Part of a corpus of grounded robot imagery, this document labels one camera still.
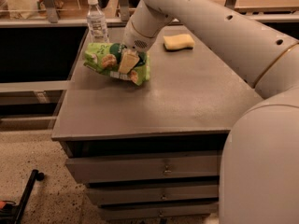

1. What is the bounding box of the black stand leg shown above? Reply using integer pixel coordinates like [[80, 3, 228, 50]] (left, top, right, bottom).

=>
[[0, 169, 45, 224]]

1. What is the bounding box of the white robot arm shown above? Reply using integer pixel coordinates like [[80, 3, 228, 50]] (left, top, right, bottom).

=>
[[124, 0, 299, 224]]

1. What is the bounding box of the clear plastic water bottle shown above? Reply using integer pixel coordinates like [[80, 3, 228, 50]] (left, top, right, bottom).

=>
[[87, 0, 109, 43]]

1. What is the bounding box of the top grey drawer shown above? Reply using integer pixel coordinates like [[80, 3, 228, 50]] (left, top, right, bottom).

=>
[[65, 151, 221, 183]]

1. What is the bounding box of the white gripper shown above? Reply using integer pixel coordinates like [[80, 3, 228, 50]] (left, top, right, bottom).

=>
[[119, 21, 156, 74]]

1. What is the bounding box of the grey drawer cabinet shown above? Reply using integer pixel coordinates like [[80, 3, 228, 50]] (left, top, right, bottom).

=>
[[50, 24, 264, 222]]

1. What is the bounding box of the grey drawer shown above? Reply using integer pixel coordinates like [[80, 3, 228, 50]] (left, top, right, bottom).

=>
[[87, 181, 219, 205], [100, 202, 219, 220], [65, 151, 221, 183]]

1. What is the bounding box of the yellow sponge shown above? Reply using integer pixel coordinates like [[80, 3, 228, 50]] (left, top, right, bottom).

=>
[[164, 34, 195, 50]]

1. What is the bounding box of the metal railing frame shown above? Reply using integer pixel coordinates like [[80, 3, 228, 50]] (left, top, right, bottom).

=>
[[0, 0, 299, 29]]

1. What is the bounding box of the green rice chip bag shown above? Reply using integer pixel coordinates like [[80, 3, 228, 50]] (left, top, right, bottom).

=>
[[84, 43, 150, 86]]

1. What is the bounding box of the bottom grey drawer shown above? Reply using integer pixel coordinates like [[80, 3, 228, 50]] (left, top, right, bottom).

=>
[[100, 202, 219, 220]]

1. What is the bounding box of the middle grey drawer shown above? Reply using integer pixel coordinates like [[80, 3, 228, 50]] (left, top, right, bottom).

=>
[[87, 181, 219, 205]]

